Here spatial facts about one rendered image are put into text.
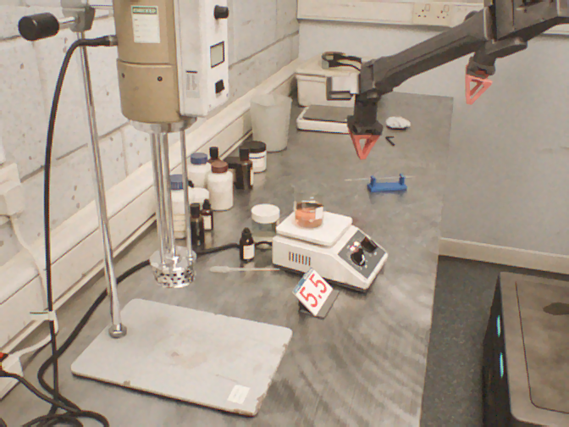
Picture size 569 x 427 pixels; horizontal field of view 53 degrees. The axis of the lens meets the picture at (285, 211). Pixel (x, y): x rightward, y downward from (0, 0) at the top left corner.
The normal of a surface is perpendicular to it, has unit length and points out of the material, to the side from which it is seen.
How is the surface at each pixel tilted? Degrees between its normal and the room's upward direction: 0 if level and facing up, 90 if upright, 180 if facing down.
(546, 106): 90
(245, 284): 0
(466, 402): 0
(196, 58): 90
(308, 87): 93
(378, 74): 77
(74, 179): 90
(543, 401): 0
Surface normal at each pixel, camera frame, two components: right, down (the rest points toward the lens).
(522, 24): -0.80, -0.04
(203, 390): 0.02, -0.90
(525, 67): -0.28, 0.41
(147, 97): -0.07, 0.44
